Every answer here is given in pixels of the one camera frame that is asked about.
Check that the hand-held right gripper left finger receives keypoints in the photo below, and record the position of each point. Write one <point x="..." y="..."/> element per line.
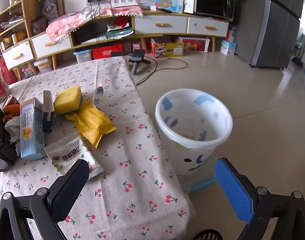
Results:
<point x="70" y="187"/>

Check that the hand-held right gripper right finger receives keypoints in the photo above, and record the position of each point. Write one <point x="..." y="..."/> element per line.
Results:
<point x="232" y="190"/>

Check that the white plastic bin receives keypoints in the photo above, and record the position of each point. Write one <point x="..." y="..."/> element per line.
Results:
<point x="172" y="152"/>

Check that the blue biscuit box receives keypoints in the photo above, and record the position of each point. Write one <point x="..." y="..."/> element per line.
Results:
<point x="2" y="135"/>

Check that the yellow green sponge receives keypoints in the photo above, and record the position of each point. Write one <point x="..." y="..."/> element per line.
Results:
<point x="67" y="100"/>

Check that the white nut snack packet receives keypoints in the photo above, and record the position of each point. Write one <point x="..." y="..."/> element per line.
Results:
<point x="65" y="155"/>

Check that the light blue milk carton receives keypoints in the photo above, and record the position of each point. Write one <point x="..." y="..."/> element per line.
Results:
<point x="31" y="135"/>

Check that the yellow plastic packet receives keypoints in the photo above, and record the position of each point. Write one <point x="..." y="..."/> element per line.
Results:
<point x="92" y="122"/>

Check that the cherry print tablecloth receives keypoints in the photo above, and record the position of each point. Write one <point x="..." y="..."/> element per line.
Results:
<point x="132" y="155"/>

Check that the small blue box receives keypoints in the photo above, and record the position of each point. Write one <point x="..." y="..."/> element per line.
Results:
<point x="48" y="120"/>

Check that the dark round cap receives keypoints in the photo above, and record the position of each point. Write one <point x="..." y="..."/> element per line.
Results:
<point x="0" y="164"/>

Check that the crumpled white tissue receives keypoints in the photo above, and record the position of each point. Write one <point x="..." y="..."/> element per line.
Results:
<point x="12" y="127"/>

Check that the clear plastic wrapper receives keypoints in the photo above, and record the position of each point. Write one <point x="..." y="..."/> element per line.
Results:
<point x="97" y="97"/>

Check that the orange toy piece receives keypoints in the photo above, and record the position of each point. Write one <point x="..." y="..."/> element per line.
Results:
<point x="11" y="110"/>

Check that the red drink can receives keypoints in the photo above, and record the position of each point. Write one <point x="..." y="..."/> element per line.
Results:
<point x="11" y="101"/>

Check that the clear storage bin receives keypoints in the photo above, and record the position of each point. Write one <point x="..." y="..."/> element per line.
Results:
<point x="43" y="66"/>

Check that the red bag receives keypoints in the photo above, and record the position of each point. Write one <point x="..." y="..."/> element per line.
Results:
<point x="7" y="73"/>

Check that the clear bin blue lid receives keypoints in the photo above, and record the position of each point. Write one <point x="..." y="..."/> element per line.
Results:
<point x="82" y="56"/>

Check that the red gift box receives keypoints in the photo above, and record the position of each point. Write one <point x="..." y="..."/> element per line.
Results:
<point x="106" y="52"/>

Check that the blue white box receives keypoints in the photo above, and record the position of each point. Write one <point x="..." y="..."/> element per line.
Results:
<point x="227" y="47"/>

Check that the wooden shelf unit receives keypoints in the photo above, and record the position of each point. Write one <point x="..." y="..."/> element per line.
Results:
<point x="17" y="52"/>

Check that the black grey handheld device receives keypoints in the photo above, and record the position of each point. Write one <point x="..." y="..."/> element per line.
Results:
<point x="137" y="55"/>

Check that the clear bin red contents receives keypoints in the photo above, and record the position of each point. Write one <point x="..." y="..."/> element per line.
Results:
<point x="195" y="45"/>

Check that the small patterned box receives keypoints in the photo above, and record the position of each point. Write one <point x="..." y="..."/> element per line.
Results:
<point x="128" y="47"/>

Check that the colourful cardboard box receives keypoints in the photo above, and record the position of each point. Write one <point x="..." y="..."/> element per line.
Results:
<point x="167" y="48"/>

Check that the pink cloth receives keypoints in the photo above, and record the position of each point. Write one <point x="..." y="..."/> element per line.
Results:
<point x="65" y="25"/>

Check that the green white plastic bag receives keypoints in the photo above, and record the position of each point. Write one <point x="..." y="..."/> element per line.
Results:
<point x="118" y="31"/>

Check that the grey refrigerator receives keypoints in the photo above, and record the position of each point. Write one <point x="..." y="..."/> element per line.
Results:
<point x="272" y="30"/>

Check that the long wooden white cabinet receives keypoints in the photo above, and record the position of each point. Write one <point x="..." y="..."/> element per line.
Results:
<point x="162" y="25"/>

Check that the framed picture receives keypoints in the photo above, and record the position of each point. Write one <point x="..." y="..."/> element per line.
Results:
<point x="51" y="7"/>

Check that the black microwave oven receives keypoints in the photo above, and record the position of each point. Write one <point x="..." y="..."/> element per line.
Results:
<point x="212" y="5"/>

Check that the white paper bag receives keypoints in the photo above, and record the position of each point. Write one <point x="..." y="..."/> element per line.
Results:
<point x="190" y="1"/>

